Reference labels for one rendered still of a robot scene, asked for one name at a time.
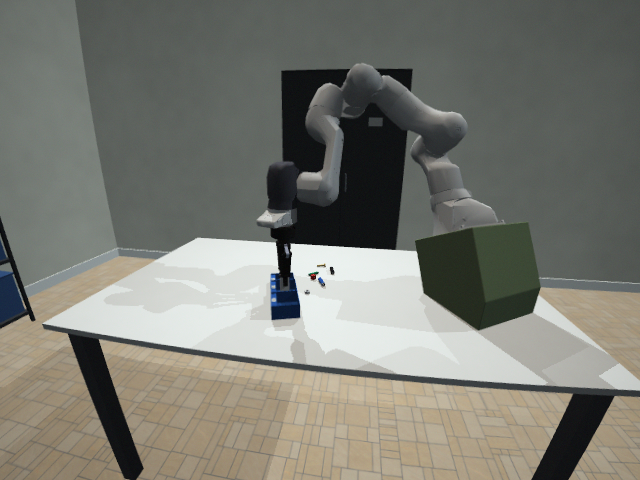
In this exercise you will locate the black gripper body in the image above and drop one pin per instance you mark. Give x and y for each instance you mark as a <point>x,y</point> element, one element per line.
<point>283,233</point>

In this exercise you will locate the blue rack of labelled bins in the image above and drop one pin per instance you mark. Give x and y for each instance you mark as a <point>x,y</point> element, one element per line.
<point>285,304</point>

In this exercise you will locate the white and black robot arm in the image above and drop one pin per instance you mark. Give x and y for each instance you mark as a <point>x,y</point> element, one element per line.
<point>451,204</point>

